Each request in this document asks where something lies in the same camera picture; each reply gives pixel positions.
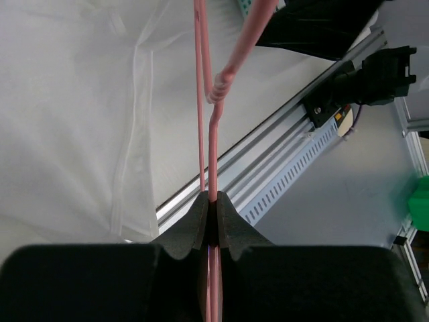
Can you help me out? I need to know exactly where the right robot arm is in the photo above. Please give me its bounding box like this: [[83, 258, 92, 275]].
[[257, 0, 417, 107]]

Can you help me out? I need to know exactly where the green plastic block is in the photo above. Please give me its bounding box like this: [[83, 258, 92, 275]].
[[408, 176, 429, 231]]

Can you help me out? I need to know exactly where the pink wire hanger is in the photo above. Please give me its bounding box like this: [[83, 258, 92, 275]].
[[194, 1, 278, 321]]

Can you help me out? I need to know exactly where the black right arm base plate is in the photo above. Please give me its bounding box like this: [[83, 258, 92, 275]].
[[302, 76, 351, 128]]

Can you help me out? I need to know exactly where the aluminium front frame rail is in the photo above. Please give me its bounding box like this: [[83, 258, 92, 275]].
[[156, 26, 388, 235]]

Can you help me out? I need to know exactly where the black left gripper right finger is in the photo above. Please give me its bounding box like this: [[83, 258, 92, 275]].
[[217, 193, 428, 321]]

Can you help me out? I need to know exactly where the white tank top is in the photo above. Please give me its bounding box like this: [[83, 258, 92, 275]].
[[0, 0, 242, 242]]

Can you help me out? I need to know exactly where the white slotted cable duct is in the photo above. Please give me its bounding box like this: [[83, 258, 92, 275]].
[[236, 119, 338, 226]]

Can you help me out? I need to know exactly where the white plastic perforated basket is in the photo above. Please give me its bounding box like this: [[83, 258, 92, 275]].
[[237, 0, 253, 17]]

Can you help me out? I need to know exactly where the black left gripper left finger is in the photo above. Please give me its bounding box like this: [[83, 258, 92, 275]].
[[1, 193, 208, 321]]

